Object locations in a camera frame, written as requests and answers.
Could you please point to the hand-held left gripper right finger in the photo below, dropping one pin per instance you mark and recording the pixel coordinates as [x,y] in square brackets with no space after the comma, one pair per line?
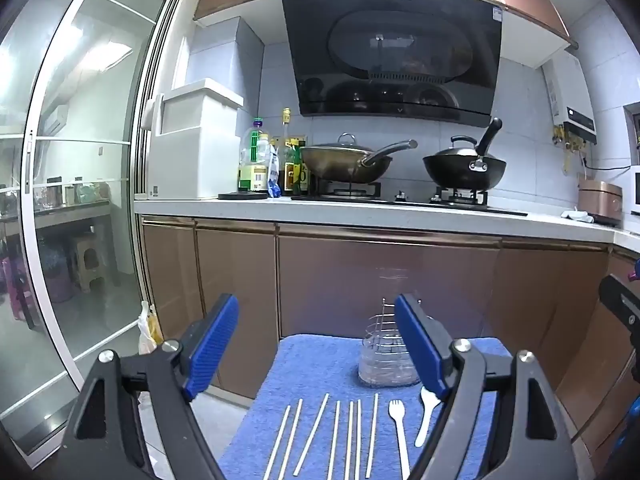
[422,355]

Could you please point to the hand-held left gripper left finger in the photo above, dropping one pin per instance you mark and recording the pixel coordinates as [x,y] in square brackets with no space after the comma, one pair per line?
[210,355]

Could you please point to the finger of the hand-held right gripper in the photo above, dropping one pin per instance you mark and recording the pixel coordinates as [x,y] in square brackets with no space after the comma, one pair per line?
[622,307]

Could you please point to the white plastic spoon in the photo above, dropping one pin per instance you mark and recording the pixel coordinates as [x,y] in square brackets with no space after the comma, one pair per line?
[427,405]

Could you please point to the white plastic fork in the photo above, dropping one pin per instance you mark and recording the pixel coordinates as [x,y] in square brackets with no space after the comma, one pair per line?
[400,435]

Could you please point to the row of white chopsticks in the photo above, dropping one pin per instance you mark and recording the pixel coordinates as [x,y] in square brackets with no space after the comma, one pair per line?
[336,435]

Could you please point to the white plastic bag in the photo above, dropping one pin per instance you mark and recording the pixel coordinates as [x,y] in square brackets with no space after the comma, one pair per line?
[147,330]

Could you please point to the blue towel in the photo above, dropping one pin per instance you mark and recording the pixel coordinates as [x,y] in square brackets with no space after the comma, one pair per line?
[310,360]

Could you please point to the white cloth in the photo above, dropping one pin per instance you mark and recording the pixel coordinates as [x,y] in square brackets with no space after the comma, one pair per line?
[577,216]

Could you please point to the white microwave oven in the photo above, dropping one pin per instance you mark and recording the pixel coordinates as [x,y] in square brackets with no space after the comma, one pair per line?
[636,200]

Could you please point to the rose gold rice cooker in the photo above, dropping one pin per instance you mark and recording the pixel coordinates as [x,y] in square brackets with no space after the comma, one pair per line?
[600,200]

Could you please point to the brown base cabinets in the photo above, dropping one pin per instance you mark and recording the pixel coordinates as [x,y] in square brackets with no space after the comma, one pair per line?
[325,280]

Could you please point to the plastic stool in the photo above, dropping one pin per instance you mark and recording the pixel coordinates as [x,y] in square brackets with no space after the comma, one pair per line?
[90,260]

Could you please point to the black gas stove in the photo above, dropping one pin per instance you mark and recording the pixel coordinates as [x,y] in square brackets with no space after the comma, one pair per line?
[400,200]

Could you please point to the flat black tray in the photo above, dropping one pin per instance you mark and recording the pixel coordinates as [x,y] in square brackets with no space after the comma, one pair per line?
[245,196]

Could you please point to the black wok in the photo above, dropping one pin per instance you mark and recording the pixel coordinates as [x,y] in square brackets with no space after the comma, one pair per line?
[460,172]

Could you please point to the blue and white packet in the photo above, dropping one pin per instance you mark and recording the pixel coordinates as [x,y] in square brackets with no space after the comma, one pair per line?
[274,175]

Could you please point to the large cooking oil bottle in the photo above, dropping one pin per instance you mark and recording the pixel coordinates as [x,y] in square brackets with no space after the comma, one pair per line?
[252,160]

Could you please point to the dark side table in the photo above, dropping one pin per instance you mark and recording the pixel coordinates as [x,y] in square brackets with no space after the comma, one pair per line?
[70,212]

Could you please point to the white storage container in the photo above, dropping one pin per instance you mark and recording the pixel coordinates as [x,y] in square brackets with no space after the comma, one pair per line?
[190,155]

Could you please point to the green bottle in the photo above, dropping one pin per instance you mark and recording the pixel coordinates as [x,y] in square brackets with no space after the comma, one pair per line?
[303,175]

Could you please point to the bronze wok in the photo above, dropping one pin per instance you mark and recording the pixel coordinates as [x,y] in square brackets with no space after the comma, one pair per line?
[340,167]

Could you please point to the black wok lid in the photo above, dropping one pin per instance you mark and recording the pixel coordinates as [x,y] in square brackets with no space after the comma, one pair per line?
[452,149]

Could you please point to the yellow capped sauce bottle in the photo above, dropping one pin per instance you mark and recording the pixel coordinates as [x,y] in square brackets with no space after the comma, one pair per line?
[287,160]

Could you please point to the white water heater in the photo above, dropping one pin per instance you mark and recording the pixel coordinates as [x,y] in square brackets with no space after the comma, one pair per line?
[570,100]

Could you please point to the glass wok lid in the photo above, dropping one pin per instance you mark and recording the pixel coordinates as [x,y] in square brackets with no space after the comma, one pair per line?
[340,147]

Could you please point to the sliding glass door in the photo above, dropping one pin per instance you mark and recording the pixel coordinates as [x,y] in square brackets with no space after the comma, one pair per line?
[150,110]

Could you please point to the white air conditioner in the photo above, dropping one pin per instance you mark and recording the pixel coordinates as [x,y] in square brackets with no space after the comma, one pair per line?
[55,119]

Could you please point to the black range hood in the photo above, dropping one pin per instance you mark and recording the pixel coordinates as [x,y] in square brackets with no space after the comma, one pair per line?
[390,50]

